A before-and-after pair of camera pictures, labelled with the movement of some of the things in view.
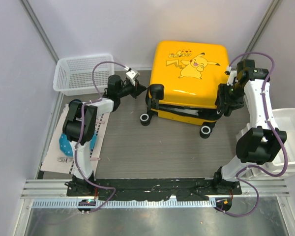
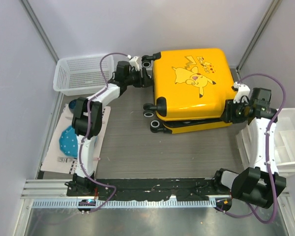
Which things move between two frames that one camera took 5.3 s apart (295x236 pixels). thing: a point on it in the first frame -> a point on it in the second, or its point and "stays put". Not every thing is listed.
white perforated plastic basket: [73, 75] stays put
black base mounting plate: [184, 189] stays put
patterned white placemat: [56, 161] stays put
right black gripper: [224, 99] -> [228, 114]
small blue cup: [75, 102] stays put
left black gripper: [136, 90] -> [145, 82]
